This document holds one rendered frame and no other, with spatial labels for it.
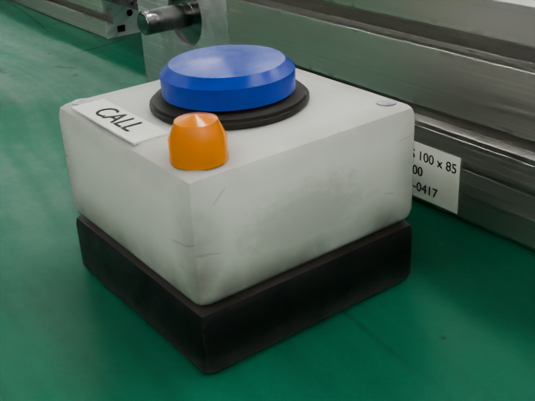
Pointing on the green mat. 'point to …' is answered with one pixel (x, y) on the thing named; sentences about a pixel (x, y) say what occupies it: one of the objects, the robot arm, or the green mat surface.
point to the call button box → (244, 212)
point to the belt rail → (89, 15)
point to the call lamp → (197, 142)
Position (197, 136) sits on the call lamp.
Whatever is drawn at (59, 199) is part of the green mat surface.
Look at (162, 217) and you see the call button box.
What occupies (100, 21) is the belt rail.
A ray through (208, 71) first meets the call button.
